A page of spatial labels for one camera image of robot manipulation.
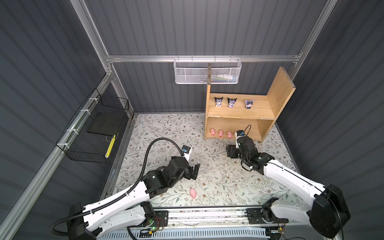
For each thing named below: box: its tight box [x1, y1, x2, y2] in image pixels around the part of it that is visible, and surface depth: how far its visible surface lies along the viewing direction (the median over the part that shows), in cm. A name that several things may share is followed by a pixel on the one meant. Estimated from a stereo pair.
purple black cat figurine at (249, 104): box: [245, 99, 255, 110], surface depth 83 cm
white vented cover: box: [99, 228, 270, 240], surface depth 72 cm
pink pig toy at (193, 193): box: [190, 188, 197, 199], surface depth 82 cm
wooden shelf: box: [204, 63, 296, 143], surface depth 86 cm
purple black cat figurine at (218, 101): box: [214, 96, 224, 107], surface depth 85 cm
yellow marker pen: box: [105, 134, 116, 159], surface depth 70 cm
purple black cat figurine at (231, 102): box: [227, 97, 238, 108], surface depth 84 cm
